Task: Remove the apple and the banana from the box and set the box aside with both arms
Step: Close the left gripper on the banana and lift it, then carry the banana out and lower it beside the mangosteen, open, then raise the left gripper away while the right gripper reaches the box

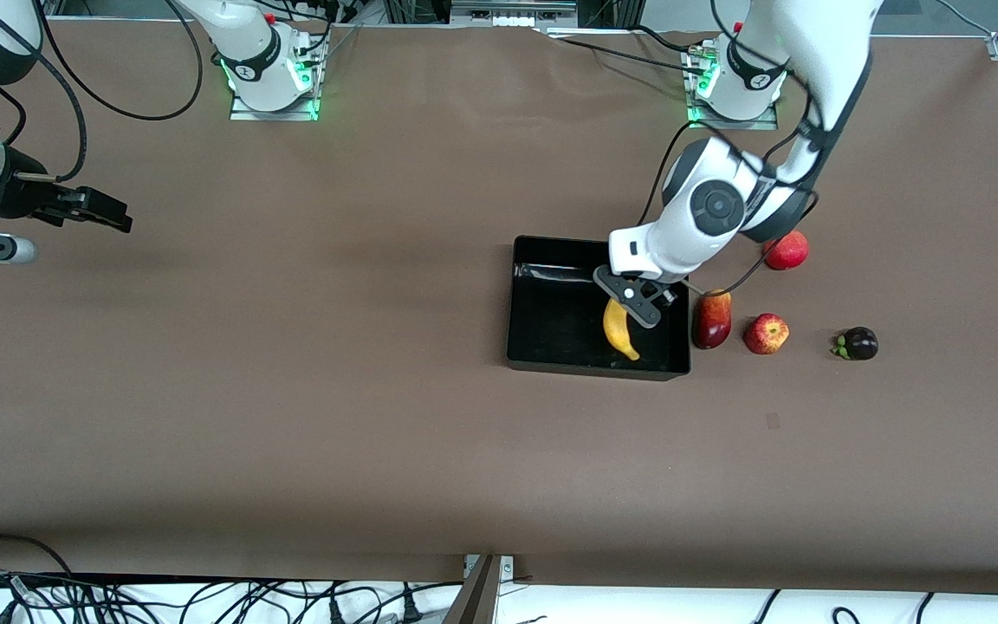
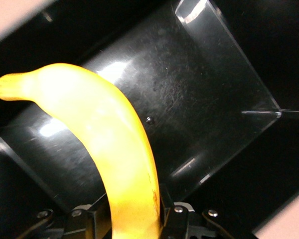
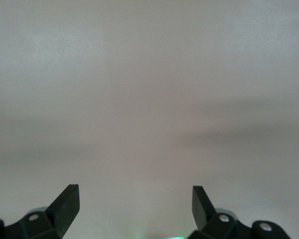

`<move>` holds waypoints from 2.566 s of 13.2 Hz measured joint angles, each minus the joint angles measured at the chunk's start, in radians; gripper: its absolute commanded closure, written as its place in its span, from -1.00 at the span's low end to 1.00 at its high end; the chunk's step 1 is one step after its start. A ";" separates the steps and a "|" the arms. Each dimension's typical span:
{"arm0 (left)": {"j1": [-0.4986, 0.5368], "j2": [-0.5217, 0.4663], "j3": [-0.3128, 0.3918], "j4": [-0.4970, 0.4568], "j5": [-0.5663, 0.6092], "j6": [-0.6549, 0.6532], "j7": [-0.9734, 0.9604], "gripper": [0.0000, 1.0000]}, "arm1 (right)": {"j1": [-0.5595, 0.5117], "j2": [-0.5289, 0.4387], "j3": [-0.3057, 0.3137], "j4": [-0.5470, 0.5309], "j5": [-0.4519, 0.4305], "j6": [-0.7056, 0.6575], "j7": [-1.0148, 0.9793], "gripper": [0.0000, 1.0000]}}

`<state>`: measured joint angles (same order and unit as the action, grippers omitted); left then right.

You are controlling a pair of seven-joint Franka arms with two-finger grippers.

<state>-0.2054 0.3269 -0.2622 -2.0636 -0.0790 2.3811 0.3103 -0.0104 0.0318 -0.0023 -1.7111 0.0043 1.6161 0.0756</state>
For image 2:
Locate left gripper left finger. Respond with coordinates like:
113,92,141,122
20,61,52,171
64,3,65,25
14,193,113,239

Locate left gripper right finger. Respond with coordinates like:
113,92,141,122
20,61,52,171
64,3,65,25
160,183,230,239

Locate yellow banana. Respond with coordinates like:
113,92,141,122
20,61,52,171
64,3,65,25
0,62,163,239

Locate black rectangular plastic tray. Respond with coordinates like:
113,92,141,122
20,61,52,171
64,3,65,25
0,0,299,239

